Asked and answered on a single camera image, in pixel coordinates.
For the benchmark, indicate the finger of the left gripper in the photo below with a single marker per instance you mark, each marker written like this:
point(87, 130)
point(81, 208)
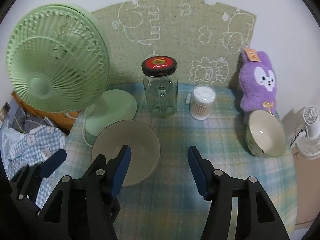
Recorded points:
point(52, 163)

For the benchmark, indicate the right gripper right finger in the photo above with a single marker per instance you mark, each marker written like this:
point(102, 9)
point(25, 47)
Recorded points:
point(257, 217)

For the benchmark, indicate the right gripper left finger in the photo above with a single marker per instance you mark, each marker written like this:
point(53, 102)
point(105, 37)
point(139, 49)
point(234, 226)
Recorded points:
point(90, 204)

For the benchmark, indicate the cream bowl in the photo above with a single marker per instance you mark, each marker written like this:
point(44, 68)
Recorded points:
point(265, 136)

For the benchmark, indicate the blue checkered blanket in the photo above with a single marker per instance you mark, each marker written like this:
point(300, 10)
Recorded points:
point(29, 140)

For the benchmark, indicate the plaid tablecloth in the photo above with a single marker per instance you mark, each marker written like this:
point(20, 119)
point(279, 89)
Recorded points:
point(167, 205)

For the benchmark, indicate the white standing fan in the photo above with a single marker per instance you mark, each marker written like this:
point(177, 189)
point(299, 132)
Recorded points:
point(306, 134)

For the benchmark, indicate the green desk fan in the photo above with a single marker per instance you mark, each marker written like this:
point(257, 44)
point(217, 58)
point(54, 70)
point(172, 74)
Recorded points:
point(59, 61)

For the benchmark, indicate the cotton swab container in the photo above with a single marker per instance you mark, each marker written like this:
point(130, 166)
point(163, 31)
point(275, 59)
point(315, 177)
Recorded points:
point(202, 99)

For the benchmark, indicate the purple plush bunny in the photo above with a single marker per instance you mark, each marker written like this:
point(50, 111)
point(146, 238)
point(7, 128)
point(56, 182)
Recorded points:
point(258, 82)

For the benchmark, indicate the glass jar black lid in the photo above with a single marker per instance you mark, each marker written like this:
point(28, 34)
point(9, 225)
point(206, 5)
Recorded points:
point(160, 85)

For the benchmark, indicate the green cartoon placemat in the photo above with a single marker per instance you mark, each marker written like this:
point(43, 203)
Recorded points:
point(205, 39)

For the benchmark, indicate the wooden bed frame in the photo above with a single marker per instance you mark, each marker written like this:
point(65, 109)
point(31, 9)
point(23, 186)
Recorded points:
point(64, 121)

